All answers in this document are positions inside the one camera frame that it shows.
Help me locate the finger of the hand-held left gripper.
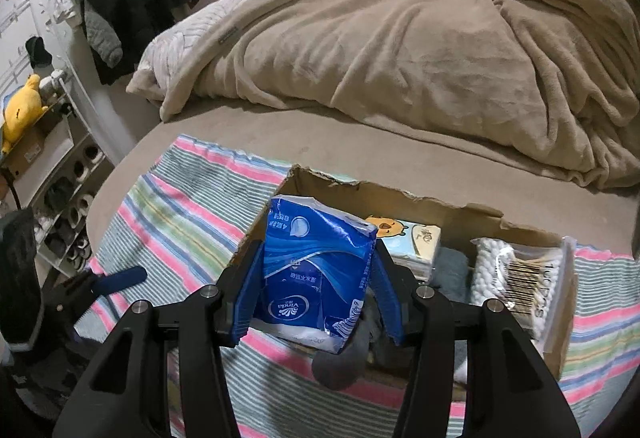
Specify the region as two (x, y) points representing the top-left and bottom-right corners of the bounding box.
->
(47, 268), (147, 319)

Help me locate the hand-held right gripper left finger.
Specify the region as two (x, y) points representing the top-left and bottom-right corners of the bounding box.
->
(52, 240), (265, 438)

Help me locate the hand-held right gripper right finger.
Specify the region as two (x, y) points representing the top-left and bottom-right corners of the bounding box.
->
(372, 240), (583, 438)

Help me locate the yellow cartoon tissue packet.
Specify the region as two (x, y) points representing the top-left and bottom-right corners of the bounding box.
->
(364, 214), (443, 281)

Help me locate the grey fluffy sock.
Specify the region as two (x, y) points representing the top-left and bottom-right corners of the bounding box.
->
(432, 248), (472, 305)

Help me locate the blue tissue packet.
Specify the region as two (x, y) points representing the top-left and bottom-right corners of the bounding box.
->
(252, 194), (379, 357)

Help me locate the clear cotton swab bag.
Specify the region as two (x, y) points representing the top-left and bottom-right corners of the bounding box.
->
(470, 235), (577, 355)

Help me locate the row of shoes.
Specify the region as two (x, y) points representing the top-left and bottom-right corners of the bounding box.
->
(35, 145), (103, 263)

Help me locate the striped cloth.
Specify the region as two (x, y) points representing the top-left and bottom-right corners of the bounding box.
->
(75, 134), (640, 438)

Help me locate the small cardboard box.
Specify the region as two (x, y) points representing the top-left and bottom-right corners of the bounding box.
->
(4, 118), (72, 179)

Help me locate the white shoe rack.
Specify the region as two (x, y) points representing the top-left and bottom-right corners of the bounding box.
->
(0, 68), (117, 279)

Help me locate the yellow plush toy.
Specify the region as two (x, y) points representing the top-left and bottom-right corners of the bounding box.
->
(1, 74), (51, 155)

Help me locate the bed with brown sheet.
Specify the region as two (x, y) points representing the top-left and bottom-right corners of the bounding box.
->
(82, 82), (640, 263)

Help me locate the grey plush toy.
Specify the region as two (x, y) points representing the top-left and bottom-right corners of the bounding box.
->
(39, 69), (69, 101)

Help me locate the black hat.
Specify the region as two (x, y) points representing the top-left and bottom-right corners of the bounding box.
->
(25, 36), (53, 68)

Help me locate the grey quilted garment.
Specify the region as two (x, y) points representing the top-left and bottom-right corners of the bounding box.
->
(82, 0), (124, 68)

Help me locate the beige fleece blanket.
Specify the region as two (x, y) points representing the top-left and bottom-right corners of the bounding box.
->
(160, 0), (640, 189)

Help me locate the white wall hook rack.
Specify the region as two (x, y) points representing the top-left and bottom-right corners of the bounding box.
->
(0, 0), (66, 86)

